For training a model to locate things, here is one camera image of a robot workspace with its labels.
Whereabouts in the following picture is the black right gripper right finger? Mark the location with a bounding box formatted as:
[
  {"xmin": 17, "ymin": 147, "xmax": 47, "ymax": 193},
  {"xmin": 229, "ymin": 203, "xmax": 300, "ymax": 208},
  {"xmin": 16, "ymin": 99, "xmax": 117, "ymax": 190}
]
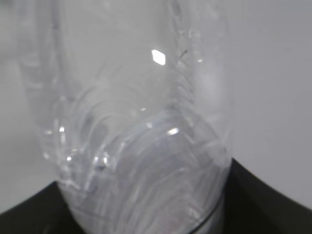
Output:
[{"xmin": 222, "ymin": 159, "xmax": 312, "ymax": 234}]

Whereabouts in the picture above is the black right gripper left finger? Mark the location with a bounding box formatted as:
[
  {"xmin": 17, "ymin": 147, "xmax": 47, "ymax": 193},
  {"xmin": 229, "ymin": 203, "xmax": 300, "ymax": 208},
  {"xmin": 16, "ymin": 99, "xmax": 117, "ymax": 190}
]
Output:
[{"xmin": 0, "ymin": 182, "xmax": 84, "ymax": 234}]

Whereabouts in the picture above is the Nongfu Spring water bottle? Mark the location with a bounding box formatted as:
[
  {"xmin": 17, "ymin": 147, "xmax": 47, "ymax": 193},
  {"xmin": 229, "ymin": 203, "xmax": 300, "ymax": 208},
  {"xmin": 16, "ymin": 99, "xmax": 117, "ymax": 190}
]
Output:
[{"xmin": 15, "ymin": 0, "xmax": 232, "ymax": 234}]

